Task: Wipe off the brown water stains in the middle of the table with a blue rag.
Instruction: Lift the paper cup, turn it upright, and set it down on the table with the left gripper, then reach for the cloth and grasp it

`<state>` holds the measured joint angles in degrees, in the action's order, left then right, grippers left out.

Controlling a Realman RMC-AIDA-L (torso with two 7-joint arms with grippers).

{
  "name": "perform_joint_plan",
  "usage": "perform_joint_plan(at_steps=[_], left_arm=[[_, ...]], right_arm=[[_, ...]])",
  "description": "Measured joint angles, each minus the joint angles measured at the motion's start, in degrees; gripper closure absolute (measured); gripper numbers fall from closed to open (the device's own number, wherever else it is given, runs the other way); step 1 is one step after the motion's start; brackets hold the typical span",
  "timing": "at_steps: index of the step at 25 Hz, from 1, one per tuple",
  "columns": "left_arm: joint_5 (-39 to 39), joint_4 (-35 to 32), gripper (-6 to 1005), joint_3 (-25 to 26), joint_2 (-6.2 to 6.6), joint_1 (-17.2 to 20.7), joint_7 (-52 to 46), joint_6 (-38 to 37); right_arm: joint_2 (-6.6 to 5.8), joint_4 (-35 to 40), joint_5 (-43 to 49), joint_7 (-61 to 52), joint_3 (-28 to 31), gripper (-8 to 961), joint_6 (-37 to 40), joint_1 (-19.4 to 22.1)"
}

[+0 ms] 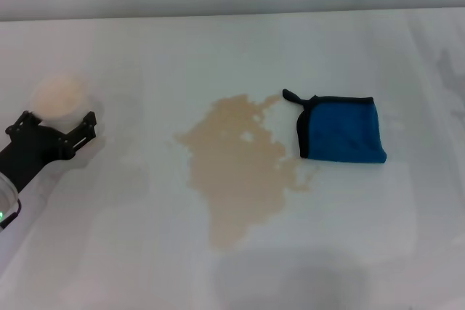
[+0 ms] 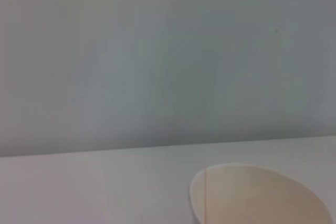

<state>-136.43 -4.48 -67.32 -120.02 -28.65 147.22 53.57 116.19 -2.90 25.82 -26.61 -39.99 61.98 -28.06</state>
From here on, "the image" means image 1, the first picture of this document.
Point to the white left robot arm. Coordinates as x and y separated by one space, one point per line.
4 201

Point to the white paper cup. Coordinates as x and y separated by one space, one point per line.
60 96

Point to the blue rag with black trim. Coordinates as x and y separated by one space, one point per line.
345 132

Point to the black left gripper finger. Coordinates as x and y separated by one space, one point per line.
23 123
81 132

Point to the brown water stain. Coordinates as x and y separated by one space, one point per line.
232 172

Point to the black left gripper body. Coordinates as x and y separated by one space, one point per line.
32 150

